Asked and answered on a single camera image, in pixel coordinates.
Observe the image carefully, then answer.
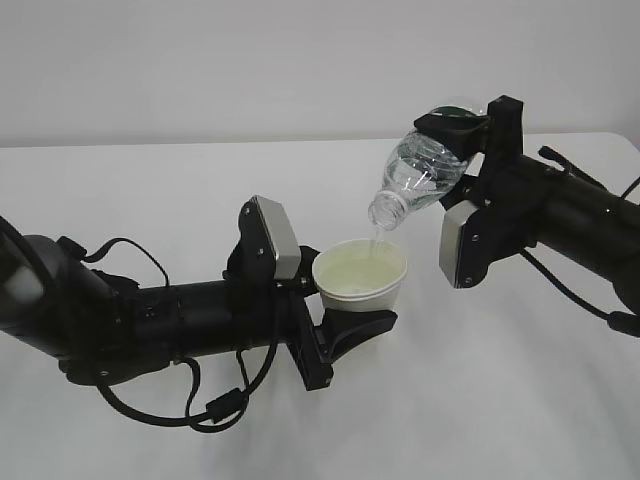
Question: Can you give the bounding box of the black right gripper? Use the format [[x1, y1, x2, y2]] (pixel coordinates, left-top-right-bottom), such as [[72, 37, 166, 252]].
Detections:
[[413, 94, 546, 251]]

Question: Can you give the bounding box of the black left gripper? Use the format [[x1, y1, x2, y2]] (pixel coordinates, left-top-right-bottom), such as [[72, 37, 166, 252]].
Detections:
[[223, 197, 398, 391]]

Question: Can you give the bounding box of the white paper cup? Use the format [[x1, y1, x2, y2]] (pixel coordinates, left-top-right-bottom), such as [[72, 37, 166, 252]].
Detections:
[[312, 239, 408, 312]]

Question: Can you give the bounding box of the clear water bottle green label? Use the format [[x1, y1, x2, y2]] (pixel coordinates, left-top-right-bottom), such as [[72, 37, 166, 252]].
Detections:
[[368, 102, 486, 231]]

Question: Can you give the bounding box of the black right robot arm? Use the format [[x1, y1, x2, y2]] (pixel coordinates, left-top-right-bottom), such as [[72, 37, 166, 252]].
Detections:
[[414, 95, 639, 335]]

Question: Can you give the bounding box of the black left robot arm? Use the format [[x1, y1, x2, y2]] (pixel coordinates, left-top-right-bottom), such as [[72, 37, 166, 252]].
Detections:
[[1, 196, 397, 390]]

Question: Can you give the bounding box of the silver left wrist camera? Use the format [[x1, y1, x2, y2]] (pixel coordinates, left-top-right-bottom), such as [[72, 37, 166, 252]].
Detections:
[[255, 195, 301, 280]]

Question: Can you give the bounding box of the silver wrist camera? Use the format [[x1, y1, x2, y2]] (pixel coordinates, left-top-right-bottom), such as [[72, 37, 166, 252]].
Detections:
[[255, 195, 301, 280], [439, 200, 488, 289]]

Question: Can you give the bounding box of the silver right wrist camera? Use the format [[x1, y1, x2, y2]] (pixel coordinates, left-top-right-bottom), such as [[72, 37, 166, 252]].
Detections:
[[439, 200, 488, 289]]

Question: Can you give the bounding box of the black left camera cable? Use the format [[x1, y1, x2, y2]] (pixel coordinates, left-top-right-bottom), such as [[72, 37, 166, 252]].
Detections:
[[82, 237, 281, 435]]

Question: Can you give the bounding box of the black camera cable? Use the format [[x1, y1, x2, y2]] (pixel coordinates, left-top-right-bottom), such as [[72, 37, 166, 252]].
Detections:
[[82, 237, 281, 435], [519, 147, 640, 339]]

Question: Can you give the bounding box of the black right camera cable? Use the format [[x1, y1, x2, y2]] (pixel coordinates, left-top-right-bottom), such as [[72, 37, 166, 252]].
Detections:
[[519, 147, 640, 339]]

